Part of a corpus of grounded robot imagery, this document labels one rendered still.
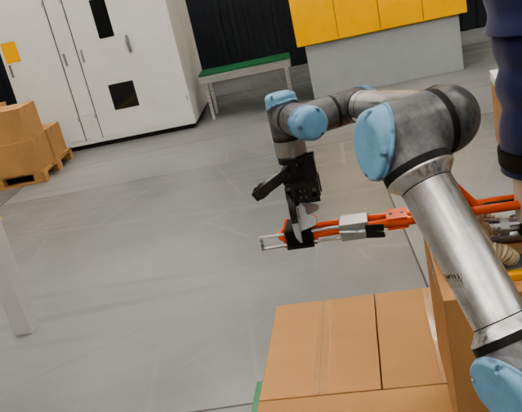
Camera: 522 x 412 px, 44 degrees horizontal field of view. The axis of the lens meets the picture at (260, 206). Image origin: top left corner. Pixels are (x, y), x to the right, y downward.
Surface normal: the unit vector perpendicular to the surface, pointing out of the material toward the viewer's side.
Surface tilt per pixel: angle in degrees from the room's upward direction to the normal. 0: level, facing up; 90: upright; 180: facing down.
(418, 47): 90
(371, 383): 0
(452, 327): 90
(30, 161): 90
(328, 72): 90
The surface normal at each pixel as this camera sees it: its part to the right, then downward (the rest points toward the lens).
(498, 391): -0.84, 0.43
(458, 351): -0.11, 0.37
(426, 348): -0.21, -0.92
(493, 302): -0.28, -0.18
